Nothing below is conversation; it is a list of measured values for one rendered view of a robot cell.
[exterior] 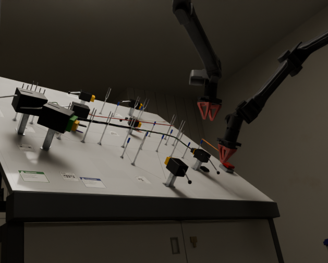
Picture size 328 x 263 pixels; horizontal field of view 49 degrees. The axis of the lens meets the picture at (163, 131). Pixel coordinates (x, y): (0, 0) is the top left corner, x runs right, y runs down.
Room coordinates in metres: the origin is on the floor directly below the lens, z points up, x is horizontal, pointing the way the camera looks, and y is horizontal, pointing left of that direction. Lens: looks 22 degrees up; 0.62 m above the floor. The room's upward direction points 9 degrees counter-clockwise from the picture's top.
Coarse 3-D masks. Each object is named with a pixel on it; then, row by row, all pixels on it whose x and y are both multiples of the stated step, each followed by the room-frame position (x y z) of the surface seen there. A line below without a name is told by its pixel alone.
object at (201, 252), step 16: (192, 224) 1.32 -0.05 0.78; (208, 224) 1.38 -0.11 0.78; (224, 224) 1.44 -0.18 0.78; (240, 224) 1.51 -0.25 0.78; (256, 224) 1.59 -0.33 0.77; (192, 240) 1.30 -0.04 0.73; (208, 240) 1.36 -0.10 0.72; (224, 240) 1.43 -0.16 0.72; (240, 240) 1.50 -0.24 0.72; (256, 240) 1.57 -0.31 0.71; (272, 240) 1.66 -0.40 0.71; (192, 256) 1.30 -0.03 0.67; (208, 256) 1.35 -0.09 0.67; (224, 256) 1.41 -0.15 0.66; (240, 256) 1.48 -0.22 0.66; (256, 256) 1.55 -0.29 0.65; (272, 256) 1.63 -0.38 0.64
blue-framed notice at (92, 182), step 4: (84, 180) 1.04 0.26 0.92; (88, 180) 1.05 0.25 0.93; (92, 180) 1.06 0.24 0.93; (96, 180) 1.07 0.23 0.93; (100, 180) 1.08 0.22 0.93; (84, 184) 1.02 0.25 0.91; (88, 184) 1.03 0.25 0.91; (92, 184) 1.04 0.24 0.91; (96, 184) 1.05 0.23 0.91; (100, 184) 1.06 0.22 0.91; (104, 184) 1.07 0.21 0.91
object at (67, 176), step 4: (60, 172) 1.01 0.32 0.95; (64, 172) 1.02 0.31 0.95; (64, 176) 1.00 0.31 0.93; (68, 176) 1.01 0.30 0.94; (72, 176) 1.02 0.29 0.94; (76, 176) 1.03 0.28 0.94; (64, 180) 0.99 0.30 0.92; (68, 180) 1.00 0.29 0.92; (72, 180) 1.01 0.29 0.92; (76, 180) 1.02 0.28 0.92
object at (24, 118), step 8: (16, 88) 1.01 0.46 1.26; (8, 96) 0.98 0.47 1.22; (16, 96) 1.00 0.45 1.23; (24, 96) 0.98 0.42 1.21; (32, 96) 1.00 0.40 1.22; (40, 96) 1.03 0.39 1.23; (16, 104) 1.00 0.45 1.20; (24, 104) 1.00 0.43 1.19; (32, 104) 1.02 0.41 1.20; (40, 104) 1.03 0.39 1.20; (24, 112) 1.02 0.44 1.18; (32, 112) 1.04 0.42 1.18; (40, 112) 1.05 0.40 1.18; (24, 120) 1.06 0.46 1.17; (16, 128) 1.10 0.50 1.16; (24, 128) 1.09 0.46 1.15
